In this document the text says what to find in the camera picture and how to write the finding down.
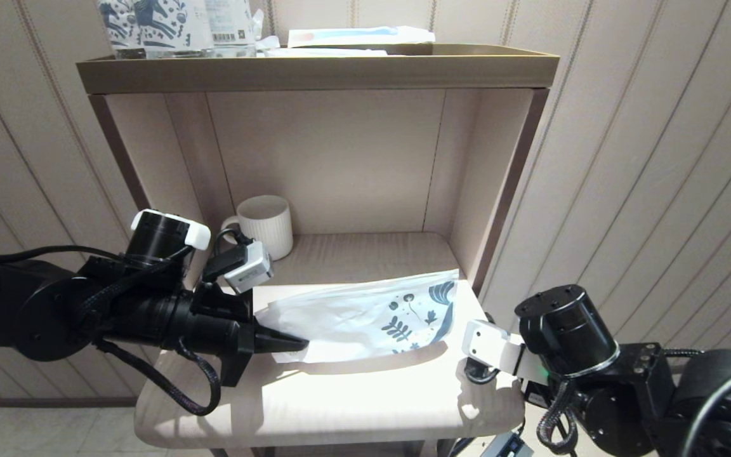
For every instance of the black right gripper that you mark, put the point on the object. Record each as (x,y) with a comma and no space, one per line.
(540,395)

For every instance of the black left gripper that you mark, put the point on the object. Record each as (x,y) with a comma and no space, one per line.
(213,324)

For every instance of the white floral pouch bag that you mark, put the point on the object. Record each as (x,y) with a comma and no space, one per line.
(340,317)

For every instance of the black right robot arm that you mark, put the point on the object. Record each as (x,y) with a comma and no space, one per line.
(568,336)

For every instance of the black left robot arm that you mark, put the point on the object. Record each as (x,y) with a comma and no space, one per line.
(23,311)

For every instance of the grey power inverter box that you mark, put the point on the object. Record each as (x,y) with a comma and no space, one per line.
(508,447)

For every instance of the white ribbed ceramic mug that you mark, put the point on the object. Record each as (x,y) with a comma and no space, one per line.
(270,222)

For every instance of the beige wooden shelf cabinet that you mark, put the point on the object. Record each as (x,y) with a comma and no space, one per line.
(340,158)

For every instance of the crumpled clear plastic wrapper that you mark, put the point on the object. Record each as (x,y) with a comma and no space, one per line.
(267,39)

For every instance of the white blue toothbrush packet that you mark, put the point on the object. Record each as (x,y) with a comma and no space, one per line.
(359,36)

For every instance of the clear bottle with barcode label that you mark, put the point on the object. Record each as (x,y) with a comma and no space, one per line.
(232,22)

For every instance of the blue patterned package on top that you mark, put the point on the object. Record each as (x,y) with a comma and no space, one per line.
(175,25)

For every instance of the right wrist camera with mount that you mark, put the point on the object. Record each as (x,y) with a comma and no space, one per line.
(492,343)

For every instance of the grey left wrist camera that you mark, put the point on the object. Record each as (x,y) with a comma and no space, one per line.
(248,270)

